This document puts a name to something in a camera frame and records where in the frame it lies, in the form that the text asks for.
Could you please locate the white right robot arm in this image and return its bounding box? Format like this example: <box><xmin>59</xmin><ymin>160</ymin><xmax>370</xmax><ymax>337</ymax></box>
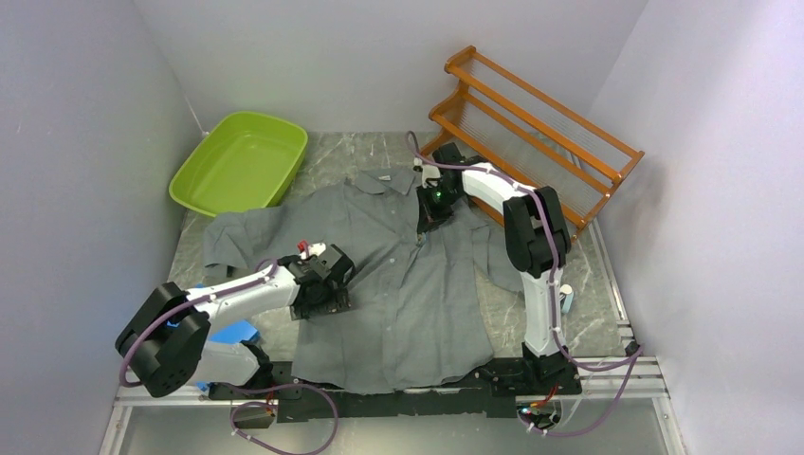
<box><xmin>415</xmin><ymin>143</ymin><xmax>571</xmax><ymax>393</ymax></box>

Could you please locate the blue flat pad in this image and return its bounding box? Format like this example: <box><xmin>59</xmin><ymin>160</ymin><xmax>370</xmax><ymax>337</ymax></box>
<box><xmin>188</xmin><ymin>284</ymin><xmax>259</xmax><ymax>386</ymax></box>

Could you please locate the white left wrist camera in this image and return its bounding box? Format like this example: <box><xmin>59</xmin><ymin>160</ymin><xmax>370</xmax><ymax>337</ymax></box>
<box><xmin>297</xmin><ymin>241</ymin><xmax>327</xmax><ymax>260</ymax></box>

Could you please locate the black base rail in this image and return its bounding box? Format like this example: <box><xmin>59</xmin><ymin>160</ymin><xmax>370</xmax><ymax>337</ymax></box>
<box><xmin>208</xmin><ymin>357</ymin><xmax>582</xmax><ymax>423</ymax></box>

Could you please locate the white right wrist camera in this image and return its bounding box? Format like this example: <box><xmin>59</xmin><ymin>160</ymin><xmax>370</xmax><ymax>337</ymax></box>
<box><xmin>413</xmin><ymin>157</ymin><xmax>441</xmax><ymax>188</ymax></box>

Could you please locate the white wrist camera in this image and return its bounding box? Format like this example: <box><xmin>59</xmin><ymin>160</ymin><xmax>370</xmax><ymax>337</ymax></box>
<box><xmin>297</xmin><ymin>241</ymin><xmax>327</xmax><ymax>260</ymax></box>
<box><xmin>413</xmin><ymin>157</ymin><xmax>441</xmax><ymax>188</ymax></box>

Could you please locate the small light blue clip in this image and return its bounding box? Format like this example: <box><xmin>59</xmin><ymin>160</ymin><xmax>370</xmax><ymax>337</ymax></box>
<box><xmin>558</xmin><ymin>284</ymin><xmax>575</xmax><ymax>315</ymax></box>

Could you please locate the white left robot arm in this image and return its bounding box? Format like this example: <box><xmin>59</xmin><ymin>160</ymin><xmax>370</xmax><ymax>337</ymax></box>
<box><xmin>115</xmin><ymin>243</ymin><xmax>356</xmax><ymax>398</ymax></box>

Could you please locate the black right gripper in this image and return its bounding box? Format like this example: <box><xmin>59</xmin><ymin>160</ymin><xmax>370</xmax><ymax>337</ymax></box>
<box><xmin>416</xmin><ymin>182</ymin><xmax>465</xmax><ymax>234</ymax></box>

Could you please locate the orange wooden rack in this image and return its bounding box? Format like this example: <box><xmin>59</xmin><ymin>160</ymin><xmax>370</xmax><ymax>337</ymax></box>
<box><xmin>422</xmin><ymin>45</ymin><xmax>644</xmax><ymax>234</ymax></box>

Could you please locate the green plastic tub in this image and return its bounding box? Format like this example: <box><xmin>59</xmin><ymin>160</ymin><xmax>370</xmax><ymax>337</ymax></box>
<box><xmin>168</xmin><ymin>111</ymin><xmax>308</xmax><ymax>217</ymax></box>

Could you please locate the grey button-up shirt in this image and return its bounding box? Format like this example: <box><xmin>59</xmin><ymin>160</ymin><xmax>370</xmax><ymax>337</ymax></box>
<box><xmin>203</xmin><ymin>167</ymin><xmax>522</xmax><ymax>394</ymax></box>

